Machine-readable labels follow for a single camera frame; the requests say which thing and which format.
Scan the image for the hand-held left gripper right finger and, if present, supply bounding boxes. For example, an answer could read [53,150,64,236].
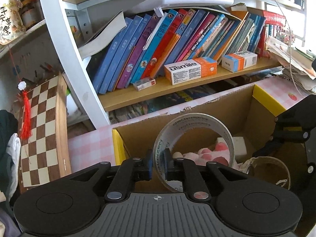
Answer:
[164,149,248,203]

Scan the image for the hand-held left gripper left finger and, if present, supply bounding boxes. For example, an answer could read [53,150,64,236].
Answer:
[69,150,153,203]

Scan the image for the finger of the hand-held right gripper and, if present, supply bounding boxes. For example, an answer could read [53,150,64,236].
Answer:
[252,95,316,159]

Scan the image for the pink plush toy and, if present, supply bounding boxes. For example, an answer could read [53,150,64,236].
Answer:
[172,137,239,171]

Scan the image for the cream patterned tape roll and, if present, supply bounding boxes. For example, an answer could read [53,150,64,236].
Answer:
[238,156,292,190]

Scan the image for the clear tape roll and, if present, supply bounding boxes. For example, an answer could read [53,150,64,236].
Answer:
[152,114,234,193]

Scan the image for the white foam cube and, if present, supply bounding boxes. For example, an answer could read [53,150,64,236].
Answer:
[232,136,248,156]

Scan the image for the yellow cardboard box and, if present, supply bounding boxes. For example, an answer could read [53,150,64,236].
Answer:
[112,83,314,237]

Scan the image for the stack of books and papers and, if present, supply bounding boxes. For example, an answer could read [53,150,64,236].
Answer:
[265,36,316,92]

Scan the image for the short orange white box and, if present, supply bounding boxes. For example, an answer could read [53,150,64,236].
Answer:
[221,51,258,72]

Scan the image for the small red white box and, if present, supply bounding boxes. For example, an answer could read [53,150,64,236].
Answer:
[133,77,156,91]

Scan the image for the long orange white box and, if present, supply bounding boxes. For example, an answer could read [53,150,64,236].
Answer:
[164,57,218,86]

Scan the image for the red thick book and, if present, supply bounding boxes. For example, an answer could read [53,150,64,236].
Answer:
[262,10,287,25]

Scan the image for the row of leaning books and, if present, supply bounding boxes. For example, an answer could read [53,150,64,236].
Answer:
[79,8,267,95]

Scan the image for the wooden chessboard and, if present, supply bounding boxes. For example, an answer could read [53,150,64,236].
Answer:
[17,72,72,194]

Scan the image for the red tassel charm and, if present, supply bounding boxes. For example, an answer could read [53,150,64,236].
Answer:
[9,43,32,140]

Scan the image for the pile of clothes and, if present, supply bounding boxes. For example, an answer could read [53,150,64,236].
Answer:
[0,110,21,237]

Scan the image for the white framed wooden bookshelf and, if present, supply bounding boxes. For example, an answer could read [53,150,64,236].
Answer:
[36,0,316,129]

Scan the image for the dark glass jar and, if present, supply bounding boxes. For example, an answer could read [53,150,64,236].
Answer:
[18,0,40,28]

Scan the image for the cream hanging plaque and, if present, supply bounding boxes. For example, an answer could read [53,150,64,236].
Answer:
[0,0,26,45]

